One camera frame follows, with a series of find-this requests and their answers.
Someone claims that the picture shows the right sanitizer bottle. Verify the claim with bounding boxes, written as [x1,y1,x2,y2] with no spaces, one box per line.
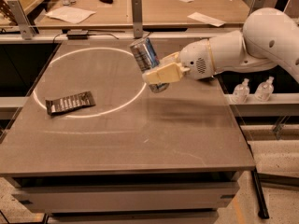
[254,77,274,102]

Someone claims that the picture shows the black power adapter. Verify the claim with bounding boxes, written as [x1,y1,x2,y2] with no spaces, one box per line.
[66,30,88,39]

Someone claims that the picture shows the middle metal bracket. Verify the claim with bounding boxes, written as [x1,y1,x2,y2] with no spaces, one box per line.
[131,0,143,38]

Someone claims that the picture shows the red bull can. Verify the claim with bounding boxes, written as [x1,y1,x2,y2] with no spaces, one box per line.
[129,36,170,94]

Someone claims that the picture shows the white table drawer unit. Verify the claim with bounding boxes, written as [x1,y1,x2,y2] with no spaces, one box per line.
[12,171,239,224]

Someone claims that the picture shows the white paper sheet left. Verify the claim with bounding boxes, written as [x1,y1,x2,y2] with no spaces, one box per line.
[47,6,94,24]

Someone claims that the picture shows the black cable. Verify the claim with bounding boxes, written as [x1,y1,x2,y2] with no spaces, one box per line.
[51,31,152,44]

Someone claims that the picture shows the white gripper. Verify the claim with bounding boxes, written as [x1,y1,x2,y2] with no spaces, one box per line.
[142,39,215,85]

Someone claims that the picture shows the right metal bracket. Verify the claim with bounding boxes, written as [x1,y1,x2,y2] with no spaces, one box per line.
[249,0,265,14]

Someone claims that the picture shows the metal bracket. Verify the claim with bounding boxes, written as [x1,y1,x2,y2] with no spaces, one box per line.
[7,0,36,40]
[249,0,265,14]
[131,0,143,38]

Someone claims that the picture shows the sanitizer bottle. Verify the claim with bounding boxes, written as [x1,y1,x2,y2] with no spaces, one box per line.
[254,77,274,102]
[232,78,249,104]

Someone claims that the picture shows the white paper sheet right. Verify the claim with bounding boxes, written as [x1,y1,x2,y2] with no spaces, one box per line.
[189,12,224,27]

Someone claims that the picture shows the left sanitizer bottle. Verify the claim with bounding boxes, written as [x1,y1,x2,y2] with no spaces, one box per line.
[232,78,249,104]

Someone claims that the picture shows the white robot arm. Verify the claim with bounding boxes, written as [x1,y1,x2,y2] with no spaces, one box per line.
[143,7,299,84]

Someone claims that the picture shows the left metal bracket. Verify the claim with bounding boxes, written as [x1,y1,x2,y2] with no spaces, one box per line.
[7,0,36,40]

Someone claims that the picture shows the blue white chip bag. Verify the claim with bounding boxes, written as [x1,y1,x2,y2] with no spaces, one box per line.
[187,74,216,82]

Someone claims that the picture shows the black snack wrapper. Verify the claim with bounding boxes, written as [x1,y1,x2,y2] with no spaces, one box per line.
[46,91,95,116]

